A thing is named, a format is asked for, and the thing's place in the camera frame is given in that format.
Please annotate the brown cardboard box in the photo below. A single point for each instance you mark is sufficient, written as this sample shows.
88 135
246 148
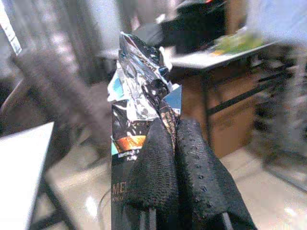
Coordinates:
230 119

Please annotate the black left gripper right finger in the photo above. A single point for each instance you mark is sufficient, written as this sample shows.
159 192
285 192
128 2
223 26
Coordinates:
204 182

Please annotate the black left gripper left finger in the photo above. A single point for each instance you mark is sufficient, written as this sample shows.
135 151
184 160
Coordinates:
156 172

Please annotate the black bulky item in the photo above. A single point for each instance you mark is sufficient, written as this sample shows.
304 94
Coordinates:
201 24

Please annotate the grey folding table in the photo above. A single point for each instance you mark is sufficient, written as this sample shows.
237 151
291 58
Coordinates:
19 167

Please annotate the desk with black frame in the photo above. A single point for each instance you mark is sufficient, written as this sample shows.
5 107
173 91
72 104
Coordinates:
206 60

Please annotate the green printed packet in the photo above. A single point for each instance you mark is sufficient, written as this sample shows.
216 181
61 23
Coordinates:
237 43

